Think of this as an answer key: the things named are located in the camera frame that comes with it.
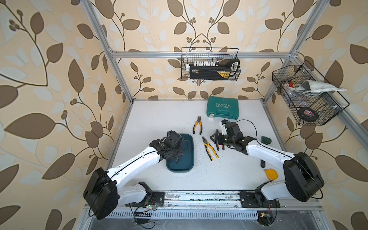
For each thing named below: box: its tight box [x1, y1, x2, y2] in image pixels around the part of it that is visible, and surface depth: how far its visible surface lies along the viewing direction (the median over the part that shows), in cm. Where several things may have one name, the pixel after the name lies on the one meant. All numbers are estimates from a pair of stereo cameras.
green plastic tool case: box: [206, 95, 240, 121], surface depth 112 cm
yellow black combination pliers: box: [201, 136, 219, 162], surface depth 95 cm
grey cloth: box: [288, 80, 347, 95], surface depth 63 cm
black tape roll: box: [297, 107, 320, 123], surface depth 73 cm
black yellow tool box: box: [189, 60, 240, 80], surface depth 86 cm
